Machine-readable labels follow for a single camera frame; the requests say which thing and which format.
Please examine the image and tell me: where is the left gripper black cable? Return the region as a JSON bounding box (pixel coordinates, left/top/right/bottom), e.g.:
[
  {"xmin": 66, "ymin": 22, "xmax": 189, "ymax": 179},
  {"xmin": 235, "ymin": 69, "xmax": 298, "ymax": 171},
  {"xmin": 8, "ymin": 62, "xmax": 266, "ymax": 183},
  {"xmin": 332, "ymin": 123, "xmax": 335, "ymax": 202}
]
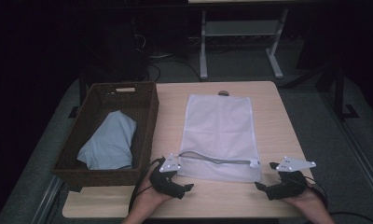
[{"xmin": 128, "ymin": 157, "xmax": 164, "ymax": 213}]

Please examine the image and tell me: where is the light blue garment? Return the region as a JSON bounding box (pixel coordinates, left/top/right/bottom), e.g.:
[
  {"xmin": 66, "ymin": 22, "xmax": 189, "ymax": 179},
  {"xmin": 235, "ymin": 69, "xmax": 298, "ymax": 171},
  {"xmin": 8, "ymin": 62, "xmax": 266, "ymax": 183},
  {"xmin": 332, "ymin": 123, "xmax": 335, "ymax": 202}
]
[{"xmin": 76, "ymin": 110, "xmax": 138, "ymax": 171}]

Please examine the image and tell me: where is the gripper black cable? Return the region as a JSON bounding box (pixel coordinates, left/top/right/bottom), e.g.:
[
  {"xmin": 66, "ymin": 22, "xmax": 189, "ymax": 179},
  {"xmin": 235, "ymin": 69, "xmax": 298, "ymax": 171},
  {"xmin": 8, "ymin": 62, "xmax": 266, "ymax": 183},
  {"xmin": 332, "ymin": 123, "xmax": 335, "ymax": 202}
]
[
  {"xmin": 304, "ymin": 175, "xmax": 330, "ymax": 210},
  {"xmin": 128, "ymin": 157, "xmax": 164, "ymax": 213}
]

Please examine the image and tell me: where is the person's right hand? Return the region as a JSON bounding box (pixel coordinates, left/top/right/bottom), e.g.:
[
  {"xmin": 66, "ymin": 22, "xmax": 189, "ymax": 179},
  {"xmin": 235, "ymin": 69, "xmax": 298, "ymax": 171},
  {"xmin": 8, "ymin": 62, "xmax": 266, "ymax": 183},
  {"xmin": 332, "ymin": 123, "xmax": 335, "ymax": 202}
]
[{"xmin": 281, "ymin": 187, "xmax": 328, "ymax": 217}]

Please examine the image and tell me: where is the thin black cable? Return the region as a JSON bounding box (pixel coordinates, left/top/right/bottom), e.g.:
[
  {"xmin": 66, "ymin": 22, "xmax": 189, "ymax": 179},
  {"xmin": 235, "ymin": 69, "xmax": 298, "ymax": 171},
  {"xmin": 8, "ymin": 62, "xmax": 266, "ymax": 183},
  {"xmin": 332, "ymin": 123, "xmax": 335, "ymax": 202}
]
[
  {"xmin": 146, "ymin": 59, "xmax": 205, "ymax": 82},
  {"xmin": 327, "ymin": 211, "xmax": 373, "ymax": 224}
]

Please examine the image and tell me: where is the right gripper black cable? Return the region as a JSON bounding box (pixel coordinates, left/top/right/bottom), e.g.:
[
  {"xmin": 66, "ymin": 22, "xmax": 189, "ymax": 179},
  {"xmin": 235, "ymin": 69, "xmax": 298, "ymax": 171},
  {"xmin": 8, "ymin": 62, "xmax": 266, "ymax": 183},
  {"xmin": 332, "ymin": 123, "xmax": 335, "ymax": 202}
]
[{"xmin": 304, "ymin": 175, "xmax": 330, "ymax": 210}]

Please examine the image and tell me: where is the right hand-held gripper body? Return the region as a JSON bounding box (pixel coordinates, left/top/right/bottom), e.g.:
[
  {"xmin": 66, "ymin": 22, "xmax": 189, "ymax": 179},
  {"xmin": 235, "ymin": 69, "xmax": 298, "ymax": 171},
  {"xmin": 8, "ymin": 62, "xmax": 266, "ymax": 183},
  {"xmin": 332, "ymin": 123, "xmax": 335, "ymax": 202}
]
[{"xmin": 265, "ymin": 156, "xmax": 317, "ymax": 201}]

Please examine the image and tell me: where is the metal floor rail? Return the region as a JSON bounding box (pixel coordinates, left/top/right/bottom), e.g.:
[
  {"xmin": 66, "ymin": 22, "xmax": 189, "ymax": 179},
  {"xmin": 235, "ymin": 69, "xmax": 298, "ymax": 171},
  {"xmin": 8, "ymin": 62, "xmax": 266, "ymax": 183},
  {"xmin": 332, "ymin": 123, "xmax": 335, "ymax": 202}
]
[
  {"xmin": 318, "ymin": 90, "xmax": 373, "ymax": 203},
  {"xmin": 30, "ymin": 175, "xmax": 65, "ymax": 224}
]

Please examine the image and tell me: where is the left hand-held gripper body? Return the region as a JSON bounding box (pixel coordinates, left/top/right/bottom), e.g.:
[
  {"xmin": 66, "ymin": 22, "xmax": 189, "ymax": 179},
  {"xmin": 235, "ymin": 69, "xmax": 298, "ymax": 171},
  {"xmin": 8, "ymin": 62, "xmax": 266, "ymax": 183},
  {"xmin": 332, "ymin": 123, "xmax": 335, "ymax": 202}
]
[{"xmin": 148, "ymin": 153, "xmax": 186, "ymax": 200}]

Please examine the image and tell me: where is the black metal stand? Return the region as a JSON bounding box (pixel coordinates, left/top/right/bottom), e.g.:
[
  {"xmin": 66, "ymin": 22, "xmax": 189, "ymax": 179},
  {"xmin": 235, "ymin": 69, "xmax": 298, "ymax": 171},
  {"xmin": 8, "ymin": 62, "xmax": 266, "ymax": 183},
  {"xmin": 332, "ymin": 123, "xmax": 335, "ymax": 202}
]
[{"xmin": 318, "ymin": 62, "xmax": 360, "ymax": 120}]

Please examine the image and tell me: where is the person's left hand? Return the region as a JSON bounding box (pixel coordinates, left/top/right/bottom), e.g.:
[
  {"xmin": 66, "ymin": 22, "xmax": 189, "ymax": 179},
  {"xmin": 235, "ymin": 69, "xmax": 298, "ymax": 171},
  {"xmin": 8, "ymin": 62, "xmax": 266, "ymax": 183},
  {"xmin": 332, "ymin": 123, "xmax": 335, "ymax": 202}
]
[{"xmin": 133, "ymin": 178, "xmax": 174, "ymax": 216}]

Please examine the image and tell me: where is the white mesh laundry bag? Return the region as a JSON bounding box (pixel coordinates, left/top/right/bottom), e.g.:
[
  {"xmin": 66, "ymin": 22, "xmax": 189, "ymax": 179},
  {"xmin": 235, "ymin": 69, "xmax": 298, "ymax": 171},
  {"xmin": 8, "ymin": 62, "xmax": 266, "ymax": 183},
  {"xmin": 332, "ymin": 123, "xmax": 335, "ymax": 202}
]
[{"xmin": 176, "ymin": 93, "xmax": 262, "ymax": 184}]

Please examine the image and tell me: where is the brown wicker basket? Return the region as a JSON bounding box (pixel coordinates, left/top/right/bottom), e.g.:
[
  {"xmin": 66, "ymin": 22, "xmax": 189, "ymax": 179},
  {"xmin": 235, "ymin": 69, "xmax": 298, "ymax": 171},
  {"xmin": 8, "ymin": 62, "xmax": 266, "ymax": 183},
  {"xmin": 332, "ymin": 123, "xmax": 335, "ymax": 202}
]
[{"xmin": 51, "ymin": 81, "xmax": 160, "ymax": 189}]

